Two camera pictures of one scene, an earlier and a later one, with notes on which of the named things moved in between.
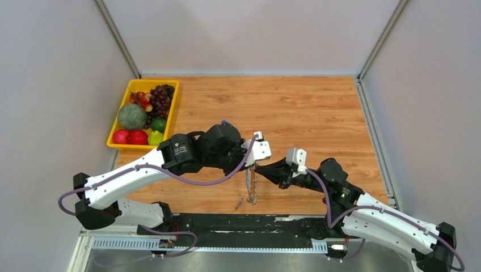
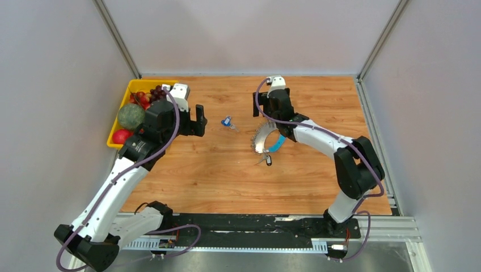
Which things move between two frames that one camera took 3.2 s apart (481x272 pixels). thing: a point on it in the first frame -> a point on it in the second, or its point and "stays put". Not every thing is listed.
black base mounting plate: [202, 230] stays put
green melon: [132, 117] stays put
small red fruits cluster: [142, 98] stays put
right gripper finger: [278, 171] -> [262, 99]
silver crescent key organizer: [251, 185] -> [258, 138]
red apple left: [121, 136] stays put
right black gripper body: [305, 181] -> [268, 111]
